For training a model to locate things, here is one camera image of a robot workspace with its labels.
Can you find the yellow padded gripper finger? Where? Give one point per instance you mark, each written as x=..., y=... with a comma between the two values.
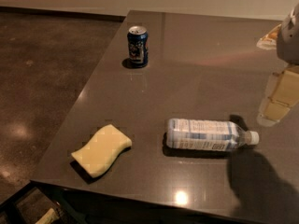
x=269, y=41
x=281, y=95

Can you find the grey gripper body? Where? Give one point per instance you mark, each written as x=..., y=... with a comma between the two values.
x=289, y=41

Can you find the yellow sponge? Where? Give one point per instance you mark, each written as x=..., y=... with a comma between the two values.
x=97, y=156

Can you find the clear plastic water bottle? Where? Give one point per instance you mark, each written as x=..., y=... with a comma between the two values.
x=208, y=135

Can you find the blue soda can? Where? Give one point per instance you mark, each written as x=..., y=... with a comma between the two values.
x=138, y=45

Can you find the yellow object under table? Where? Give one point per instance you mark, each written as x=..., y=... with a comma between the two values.
x=49, y=217

